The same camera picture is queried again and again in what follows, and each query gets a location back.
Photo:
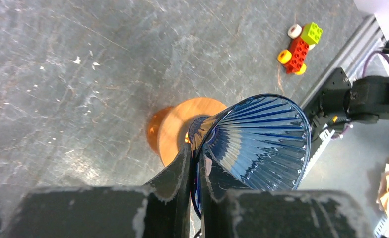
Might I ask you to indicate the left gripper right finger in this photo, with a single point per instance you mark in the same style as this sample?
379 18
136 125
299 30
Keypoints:
244 213

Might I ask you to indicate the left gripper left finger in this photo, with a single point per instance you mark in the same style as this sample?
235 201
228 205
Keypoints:
158 209

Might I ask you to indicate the blue glass dripper cone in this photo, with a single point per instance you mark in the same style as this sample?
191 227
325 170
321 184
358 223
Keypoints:
262 143

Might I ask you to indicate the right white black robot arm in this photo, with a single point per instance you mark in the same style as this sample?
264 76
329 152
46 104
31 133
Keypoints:
369 96

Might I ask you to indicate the amber glass carafe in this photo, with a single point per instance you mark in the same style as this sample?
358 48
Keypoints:
153 126

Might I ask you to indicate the red green toy car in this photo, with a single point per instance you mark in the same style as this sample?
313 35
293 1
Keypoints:
303 39

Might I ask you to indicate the white slotted cable duct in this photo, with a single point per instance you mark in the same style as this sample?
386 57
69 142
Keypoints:
318 146

